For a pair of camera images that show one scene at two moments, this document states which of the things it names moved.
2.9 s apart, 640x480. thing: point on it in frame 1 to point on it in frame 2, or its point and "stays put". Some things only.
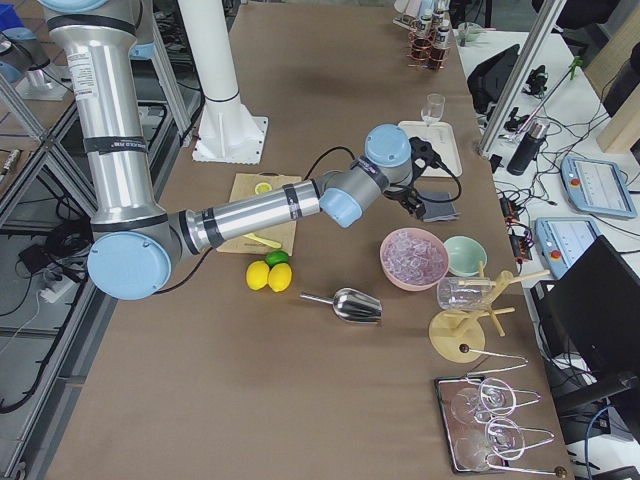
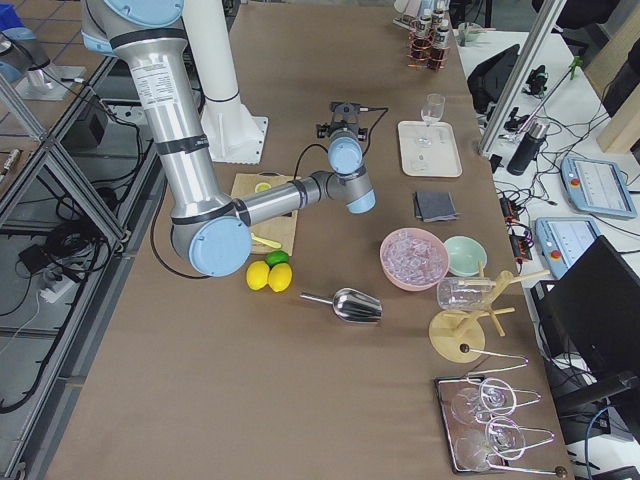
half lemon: (262, 187) stays put
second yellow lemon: (280, 276) stays put
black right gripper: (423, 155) to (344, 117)
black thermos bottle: (529, 148) stays put
